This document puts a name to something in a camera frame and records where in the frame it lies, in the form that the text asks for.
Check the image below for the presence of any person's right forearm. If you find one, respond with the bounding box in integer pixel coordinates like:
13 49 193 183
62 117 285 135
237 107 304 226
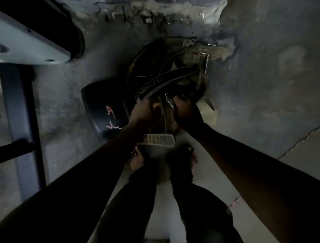
186 123 320 243

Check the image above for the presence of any person's left forearm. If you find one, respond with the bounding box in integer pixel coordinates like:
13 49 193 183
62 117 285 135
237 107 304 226
0 123 140 243

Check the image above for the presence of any white machine panel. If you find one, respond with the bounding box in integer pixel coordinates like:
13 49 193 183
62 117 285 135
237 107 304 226
0 11 73 65

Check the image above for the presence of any black belt with white print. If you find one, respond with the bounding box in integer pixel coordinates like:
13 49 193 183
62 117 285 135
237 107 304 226
134 66 209 103

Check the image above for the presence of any grey machine post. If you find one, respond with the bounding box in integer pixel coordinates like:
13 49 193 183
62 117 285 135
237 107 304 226
0 62 47 201

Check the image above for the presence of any person's left leg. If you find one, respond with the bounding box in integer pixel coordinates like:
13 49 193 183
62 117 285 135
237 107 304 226
87 145 160 243

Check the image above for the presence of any person's left hand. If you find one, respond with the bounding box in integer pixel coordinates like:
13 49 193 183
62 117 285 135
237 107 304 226
129 96 163 131

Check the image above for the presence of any person's right hand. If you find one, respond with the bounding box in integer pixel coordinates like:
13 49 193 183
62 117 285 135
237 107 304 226
172 95 205 133

